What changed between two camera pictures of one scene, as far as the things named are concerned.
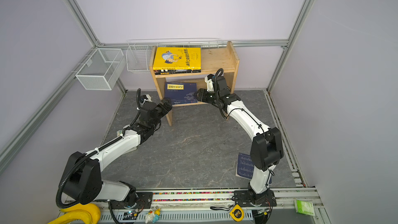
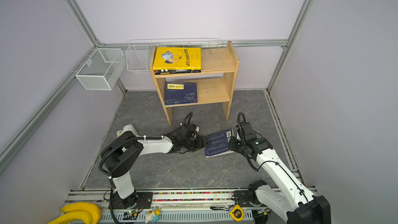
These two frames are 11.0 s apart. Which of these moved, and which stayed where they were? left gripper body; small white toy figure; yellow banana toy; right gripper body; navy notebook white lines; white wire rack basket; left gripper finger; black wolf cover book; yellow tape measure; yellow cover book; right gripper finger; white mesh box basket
Moved: right gripper finger; navy notebook white lines; left gripper body; left gripper finger; right gripper body
Stayed: small white toy figure; white mesh box basket; white wire rack basket; black wolf cover book; yellow tape measure; yellow cover book; yellow banana toy
